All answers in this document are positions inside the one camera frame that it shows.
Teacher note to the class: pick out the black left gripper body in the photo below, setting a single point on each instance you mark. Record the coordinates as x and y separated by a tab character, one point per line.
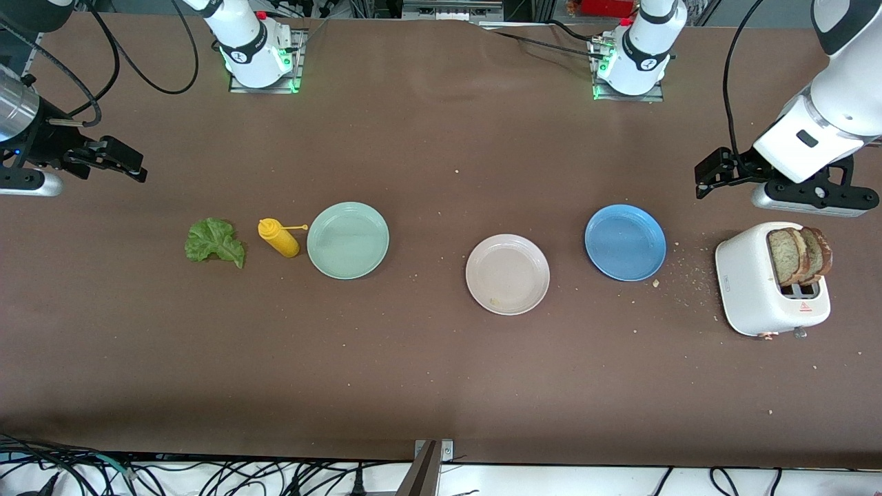
743	167

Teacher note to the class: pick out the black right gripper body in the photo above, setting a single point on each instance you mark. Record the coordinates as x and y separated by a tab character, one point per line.
47	141

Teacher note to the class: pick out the brown bread slice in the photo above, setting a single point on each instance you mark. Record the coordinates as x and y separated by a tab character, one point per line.
820	255
784	255

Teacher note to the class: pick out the green lettuce leaf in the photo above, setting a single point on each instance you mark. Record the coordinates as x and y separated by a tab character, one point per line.
210	241

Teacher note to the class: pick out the yellow mustard squeeze bottle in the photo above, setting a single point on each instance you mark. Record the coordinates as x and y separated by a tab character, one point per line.
279	240

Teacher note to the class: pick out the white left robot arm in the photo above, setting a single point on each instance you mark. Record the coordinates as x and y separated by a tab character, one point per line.
847	89

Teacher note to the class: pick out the blue plate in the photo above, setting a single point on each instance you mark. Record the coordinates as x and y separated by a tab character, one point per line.
623	241

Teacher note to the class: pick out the beige plate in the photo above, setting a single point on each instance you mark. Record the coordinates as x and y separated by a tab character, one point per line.
506	272

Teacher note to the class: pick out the mint green plate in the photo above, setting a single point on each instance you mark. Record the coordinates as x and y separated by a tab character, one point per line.
348	241

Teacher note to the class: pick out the white toaster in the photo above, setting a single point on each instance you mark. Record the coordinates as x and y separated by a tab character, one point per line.
747	282

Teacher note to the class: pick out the red box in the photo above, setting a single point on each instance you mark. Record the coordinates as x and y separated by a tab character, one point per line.
606	7

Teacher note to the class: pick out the aluminium table edge rail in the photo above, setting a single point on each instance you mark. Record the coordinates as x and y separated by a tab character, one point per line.
31	62

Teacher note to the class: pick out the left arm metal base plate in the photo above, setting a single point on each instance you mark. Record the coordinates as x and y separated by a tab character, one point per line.
627	98

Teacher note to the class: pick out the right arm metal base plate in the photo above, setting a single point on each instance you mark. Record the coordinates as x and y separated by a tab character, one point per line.
298	65

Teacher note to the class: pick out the aluminium frame piece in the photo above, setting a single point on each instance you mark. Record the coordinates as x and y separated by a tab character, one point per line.
451	10

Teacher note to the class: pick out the grey metal camera post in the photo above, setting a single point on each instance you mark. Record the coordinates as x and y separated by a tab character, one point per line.
424	475

